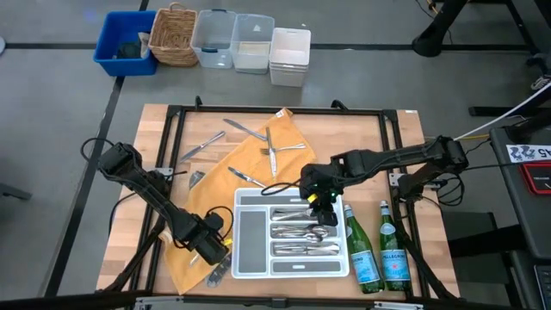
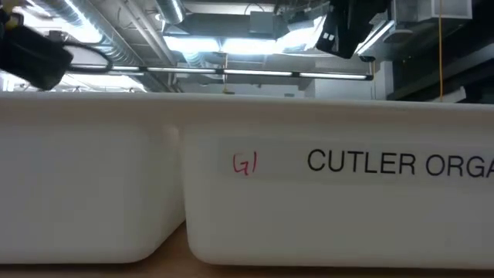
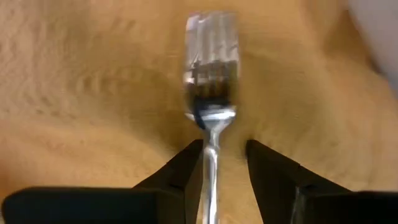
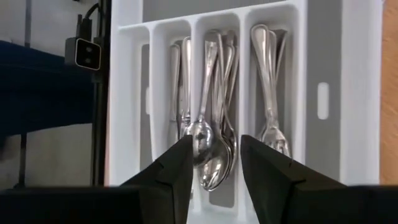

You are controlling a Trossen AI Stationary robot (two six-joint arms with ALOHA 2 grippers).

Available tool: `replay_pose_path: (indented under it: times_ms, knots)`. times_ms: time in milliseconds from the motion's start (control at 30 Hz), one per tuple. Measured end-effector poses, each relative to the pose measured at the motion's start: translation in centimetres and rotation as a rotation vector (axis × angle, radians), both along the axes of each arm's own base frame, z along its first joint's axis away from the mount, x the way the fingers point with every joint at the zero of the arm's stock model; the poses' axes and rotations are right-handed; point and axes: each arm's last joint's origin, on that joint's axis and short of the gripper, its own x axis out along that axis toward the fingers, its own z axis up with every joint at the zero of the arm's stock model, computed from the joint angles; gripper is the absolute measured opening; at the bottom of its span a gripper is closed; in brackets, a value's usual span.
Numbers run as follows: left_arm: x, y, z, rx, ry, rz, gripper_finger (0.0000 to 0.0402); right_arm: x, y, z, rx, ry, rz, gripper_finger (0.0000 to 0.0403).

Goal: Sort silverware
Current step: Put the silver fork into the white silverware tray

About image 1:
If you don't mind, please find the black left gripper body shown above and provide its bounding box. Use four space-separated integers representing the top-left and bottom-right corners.
174 214 228 253

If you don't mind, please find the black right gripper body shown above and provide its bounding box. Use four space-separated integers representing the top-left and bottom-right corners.
299 161 345 203

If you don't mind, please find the silver table knife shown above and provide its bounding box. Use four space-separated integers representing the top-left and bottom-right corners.
273 242 340 255
264 126 278 180
226 166 268 189
272 243 339 257
222 118 269 142
179 130 226 164
272 242 342 257

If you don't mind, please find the white cutlery organizer tray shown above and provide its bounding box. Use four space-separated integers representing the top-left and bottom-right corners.
230 185 350 280

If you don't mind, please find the orange cloth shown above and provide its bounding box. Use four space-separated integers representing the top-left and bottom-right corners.
158 107 318 296

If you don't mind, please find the green glass water bottle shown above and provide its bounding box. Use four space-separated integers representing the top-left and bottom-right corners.
378 200 412 293
343 203 387 295

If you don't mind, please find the dark patterned flat utensil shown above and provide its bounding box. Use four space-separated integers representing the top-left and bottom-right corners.
205 252 234 288

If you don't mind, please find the dark grey flat utensil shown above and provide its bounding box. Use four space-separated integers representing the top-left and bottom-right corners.
188 170 207 191

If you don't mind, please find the white plastic bin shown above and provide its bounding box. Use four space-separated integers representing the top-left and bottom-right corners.
268 26 313 89

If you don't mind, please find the black desk foot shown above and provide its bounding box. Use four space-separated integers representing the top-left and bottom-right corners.
442 210 533 259

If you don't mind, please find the clear plastic bin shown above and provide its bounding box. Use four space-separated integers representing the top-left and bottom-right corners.
229 12 276 76

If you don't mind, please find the black stand leg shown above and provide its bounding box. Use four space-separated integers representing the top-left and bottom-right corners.
411 0 470 59
504 0 551 70

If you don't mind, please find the black floor foot bar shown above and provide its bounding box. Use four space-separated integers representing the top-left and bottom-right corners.
467 104 551 118

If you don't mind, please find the black side desk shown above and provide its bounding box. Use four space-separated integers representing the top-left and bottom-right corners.
488 112 551 260

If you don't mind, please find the black bundle in bin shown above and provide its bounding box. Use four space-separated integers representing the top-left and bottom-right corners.
115 40 143 61

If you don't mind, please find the wicker basket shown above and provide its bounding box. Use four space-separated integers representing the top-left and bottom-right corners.
147 1 200 68

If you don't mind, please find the white printed label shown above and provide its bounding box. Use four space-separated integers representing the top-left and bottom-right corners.
505 143 551 164

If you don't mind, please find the red framed device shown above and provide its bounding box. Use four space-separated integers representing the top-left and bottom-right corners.
518 161 551 196

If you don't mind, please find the black keyboard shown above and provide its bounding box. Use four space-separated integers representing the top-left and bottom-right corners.
532 263 551 310

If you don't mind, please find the blue plastic bin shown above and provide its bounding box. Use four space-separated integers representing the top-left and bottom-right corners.
93 9 158 78

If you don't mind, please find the person's shoe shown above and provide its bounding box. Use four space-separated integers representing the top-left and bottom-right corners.
530 73 551 91

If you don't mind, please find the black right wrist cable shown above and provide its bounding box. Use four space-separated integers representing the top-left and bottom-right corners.
260 179 302 197

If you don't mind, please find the black cable bundle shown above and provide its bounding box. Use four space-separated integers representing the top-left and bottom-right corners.
395 201 457 301
102 189 173 294

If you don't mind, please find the black loose cable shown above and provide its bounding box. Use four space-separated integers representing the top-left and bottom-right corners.
428 137 492 208

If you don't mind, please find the clear bin with blue handle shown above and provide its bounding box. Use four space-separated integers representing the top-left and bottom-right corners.
189 8 238 71

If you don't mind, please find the dark grey floor bracket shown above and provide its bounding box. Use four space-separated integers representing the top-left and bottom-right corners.
0 183 33 202

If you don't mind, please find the white cable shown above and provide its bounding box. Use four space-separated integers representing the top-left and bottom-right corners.
454 80 551 142

